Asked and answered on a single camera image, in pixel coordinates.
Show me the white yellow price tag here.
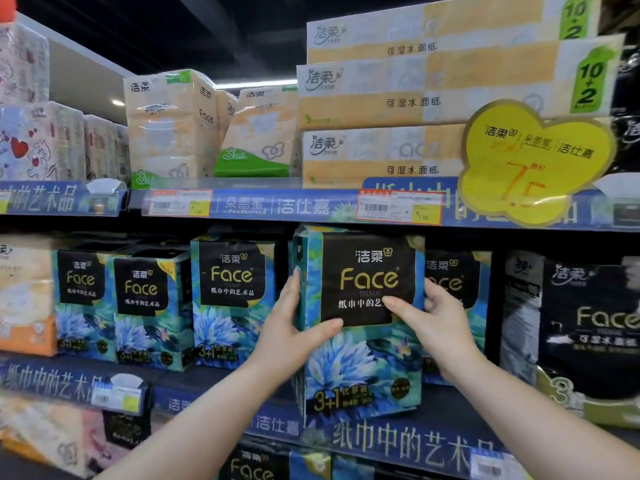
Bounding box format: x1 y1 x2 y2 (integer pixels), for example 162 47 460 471
91 382 144 414

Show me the blue floral tissue pack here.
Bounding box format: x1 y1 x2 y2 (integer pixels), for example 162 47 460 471
113 252 195 373
53 247 117 363
421 250 494 387
190 237 277 370
292 225 427 428

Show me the yellow flower-shaped price sign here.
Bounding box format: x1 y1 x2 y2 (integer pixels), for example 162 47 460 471
457 99 619 229

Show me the heart cartoon print tissue pack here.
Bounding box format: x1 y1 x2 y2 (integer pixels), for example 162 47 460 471
113 123 132 183
83 114 119 181
0 101 87 183
0 21 51 108

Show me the white black tissue pack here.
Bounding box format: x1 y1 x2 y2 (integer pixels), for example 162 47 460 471
500 250 547 376

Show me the orange-edged price tag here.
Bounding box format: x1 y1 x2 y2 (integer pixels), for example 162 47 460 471
356 189 445 227
147 189 214 218

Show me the tissue-box-shaped shelf wobbler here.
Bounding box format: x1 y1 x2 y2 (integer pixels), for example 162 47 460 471
101 373 153 450
592 173 640 228
85 178 127 216

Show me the black tissue pack green base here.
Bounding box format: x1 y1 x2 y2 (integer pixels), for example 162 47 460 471
536 257 640 430

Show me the person's left forearm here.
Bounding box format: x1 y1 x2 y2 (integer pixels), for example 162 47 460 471
94 352 300 480

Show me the person's right forearm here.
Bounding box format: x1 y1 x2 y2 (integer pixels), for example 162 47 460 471
442 356 640 480

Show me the blue black tissue pack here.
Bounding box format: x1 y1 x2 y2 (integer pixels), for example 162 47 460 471
219 446 333 480

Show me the blue shelf edge strip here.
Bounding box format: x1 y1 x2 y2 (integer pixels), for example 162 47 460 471
127 176 640 233
149 384 533 480
0 352 153 413
0 180 128 218

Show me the person's left hand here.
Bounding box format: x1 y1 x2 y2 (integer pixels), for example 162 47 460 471
248 269 345 383

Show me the long yellow white tissue pack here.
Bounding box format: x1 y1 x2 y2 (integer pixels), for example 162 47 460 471
305 0 603 64
296 34 627 131
301 124 467 190

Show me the pink floral tissue pack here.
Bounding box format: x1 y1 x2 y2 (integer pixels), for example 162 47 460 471
0 394 132 479

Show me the tall beige tissue pack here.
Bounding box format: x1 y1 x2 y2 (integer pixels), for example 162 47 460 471
123 69 219 191

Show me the tilted beige green tissue pack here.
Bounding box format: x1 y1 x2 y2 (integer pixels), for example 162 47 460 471
214 86 300 178

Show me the orange white tissue pack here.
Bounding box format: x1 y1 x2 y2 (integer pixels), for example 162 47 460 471
0 235 59 358

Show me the person's right hand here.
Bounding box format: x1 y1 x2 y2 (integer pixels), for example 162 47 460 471
382 278 489 386

